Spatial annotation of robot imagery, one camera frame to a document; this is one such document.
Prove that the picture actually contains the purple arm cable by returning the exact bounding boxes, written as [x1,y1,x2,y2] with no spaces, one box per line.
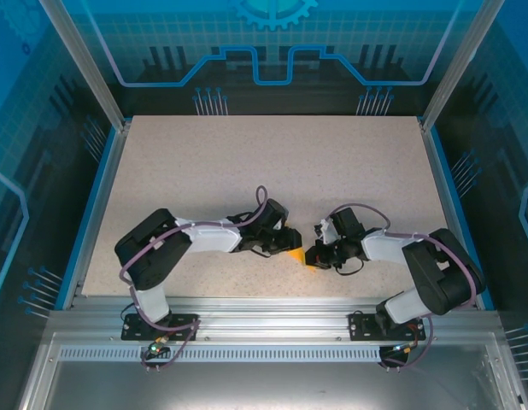
[120,184,268,373]
[327,203,481,371]

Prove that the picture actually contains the aluminium side rail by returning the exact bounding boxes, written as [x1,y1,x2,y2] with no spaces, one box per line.
[419,121,483,311]
[61,121,132,311]

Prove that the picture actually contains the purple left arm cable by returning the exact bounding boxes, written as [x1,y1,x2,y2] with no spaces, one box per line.
[120,184,268,373]

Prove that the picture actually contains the slotted grey cable duct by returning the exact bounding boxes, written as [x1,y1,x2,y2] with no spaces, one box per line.
[56,346,387,363]

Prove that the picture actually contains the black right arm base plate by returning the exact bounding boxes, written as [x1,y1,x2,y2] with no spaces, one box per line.
[348,311,428,343]

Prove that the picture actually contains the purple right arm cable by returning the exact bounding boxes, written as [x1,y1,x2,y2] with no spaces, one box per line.
[327,203,481,371]

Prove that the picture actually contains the aluminium frame post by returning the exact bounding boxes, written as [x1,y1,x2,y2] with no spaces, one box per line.
[419,0,492,133]
[38,0,132,133]

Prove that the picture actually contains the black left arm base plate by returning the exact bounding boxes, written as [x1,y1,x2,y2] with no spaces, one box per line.
[121,313,200,343]

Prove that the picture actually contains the orange cloth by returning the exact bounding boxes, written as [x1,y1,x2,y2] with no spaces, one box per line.
[287,245,319,272]

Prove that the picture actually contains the aluminium mounting beam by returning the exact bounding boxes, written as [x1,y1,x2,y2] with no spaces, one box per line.
[45,296,502,343]

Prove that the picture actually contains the thin black right gripper cable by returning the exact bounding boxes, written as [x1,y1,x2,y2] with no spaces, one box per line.
[334,258,364,277]

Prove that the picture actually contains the blue edge strip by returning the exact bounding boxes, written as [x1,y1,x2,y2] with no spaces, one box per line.
[428,127,496,311]
[54,127,120,311]

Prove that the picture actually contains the steel sheet panel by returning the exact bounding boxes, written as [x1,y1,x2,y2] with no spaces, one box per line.
[15,332,528,410]

